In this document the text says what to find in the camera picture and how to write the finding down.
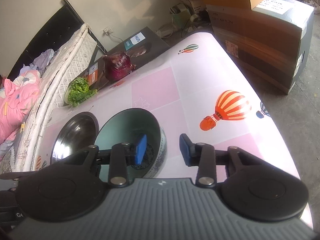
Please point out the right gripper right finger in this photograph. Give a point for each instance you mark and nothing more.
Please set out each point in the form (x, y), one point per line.
(201, 155)

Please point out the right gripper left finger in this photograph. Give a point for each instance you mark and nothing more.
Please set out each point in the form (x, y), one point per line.
(123, 155)

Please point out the green ceramic bowl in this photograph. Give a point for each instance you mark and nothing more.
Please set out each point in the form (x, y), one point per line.
(127, 126)

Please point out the large steel bowl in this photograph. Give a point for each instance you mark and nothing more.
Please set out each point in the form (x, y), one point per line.
(80, 131)

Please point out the pink balloon tablecloth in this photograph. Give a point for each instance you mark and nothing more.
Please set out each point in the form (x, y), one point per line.
(180, 88)

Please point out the napa cabbage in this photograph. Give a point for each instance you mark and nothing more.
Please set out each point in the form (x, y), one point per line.
(78, 92)

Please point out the white mattress bed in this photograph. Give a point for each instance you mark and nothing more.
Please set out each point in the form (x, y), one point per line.
(70, 60)

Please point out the dark printed flat box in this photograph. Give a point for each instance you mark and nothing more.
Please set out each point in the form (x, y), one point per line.
(142, 48)

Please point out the pink blanket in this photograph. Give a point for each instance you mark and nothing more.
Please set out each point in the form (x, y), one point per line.
(17, 99)

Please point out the large dark carton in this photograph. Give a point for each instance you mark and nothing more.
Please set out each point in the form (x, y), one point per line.
(271, 40)

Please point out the black headboard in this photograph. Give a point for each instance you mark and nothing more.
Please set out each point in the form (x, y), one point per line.
(55, 32)

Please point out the wall power socket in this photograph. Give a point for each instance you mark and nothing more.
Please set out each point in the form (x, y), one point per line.
(108, 31)

